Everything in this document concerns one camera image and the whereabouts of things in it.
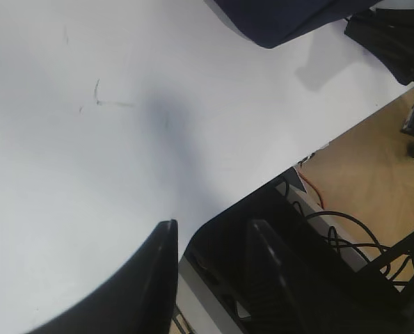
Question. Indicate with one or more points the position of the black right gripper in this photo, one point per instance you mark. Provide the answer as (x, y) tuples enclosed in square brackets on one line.
[(388, 34)]

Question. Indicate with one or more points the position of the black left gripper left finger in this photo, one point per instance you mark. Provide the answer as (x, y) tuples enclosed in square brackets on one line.
[(138, 298)]

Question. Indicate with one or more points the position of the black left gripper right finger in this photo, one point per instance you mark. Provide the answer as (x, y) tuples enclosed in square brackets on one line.
[(277, 283)]

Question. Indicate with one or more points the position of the navy blue lunch bag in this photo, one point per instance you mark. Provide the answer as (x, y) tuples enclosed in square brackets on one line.
[(270, 23)]

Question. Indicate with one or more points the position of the black metal frame under table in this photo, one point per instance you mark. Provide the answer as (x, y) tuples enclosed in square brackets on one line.
[(357, 287)]

